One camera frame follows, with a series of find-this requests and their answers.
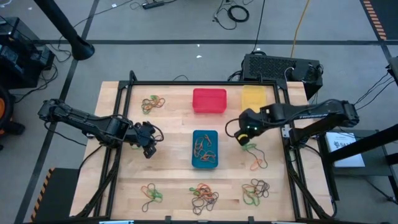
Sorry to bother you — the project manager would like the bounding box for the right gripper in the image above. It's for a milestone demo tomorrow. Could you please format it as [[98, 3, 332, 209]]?
[[237, 107, 266, 147]]

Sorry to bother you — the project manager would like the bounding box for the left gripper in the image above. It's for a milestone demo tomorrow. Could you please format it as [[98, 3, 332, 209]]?
[[126, 120, 159, 159]]

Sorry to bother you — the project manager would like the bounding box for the dark rubber band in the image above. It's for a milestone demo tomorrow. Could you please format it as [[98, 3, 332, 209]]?
[[192, 186, 218, 209], [201, 191, 220, 211], [191, 194, 208, 216], [250, 146, 269, 170], [141, 182, 158, 213], [142, 98, 164, 115], [254, 182, 271, 199], [250, 178, 268, 192]]

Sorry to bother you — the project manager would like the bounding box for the pile of orange rubber bands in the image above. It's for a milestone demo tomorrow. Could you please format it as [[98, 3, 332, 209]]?
[[198, 149, 218, 164]]

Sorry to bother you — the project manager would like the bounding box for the blue plastic basket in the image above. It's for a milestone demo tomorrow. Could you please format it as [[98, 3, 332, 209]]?
[[191, 129, 219, 170]]

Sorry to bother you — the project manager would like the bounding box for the yellow plastic basket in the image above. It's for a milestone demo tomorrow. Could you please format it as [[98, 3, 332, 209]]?
[[241, 85, 267, 113]]

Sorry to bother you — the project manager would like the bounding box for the red plastic basket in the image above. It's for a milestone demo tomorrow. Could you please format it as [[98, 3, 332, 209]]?
[[192, 88, 228, 114]]

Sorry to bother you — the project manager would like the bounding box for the black computer case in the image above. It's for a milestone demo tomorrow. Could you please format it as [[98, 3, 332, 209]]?
[[241, 53, 324, 100]]

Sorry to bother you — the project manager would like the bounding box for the white paper sheet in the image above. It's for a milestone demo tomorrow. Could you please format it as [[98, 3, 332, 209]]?
[[325, 132, 366, 168]]

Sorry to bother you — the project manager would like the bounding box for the black hazard striped mat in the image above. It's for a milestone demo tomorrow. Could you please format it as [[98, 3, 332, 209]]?
[[30, 167, 80, 223], [360, 0, 398, 41]]

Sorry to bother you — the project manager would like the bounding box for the black side table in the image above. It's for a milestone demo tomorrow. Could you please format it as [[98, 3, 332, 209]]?
[[317, 123, 398, 205]]

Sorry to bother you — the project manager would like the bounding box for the black power strip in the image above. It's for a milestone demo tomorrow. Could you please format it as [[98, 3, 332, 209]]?
[[142, 1, 165, 10]]

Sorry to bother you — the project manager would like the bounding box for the black orange wheeled machine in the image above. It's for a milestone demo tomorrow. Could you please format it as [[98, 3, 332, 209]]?
[[0, 85, 26, 150]]

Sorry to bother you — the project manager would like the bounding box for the black pole stand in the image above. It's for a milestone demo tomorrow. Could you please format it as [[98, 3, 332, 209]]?
[[33, 0, 96, 62]]

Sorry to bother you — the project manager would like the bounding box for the black equipment cart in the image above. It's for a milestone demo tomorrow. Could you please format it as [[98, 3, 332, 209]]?
[[0, 17, 56, 90]]

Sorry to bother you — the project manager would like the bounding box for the black aluminium table frame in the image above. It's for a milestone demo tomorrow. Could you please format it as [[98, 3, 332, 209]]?
[[74, 70, 340, 223]]

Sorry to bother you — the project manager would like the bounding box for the black hanging cable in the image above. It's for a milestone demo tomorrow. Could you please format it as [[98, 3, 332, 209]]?
[[251, 0, 267, 54]]

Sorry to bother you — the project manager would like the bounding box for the coiled black cable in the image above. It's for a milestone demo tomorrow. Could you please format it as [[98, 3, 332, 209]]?
[[213, 0, 251, 31]]

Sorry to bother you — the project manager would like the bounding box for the yellow hanging cable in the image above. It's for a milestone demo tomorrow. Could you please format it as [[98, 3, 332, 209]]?
[[290, 0, 312, 58]]

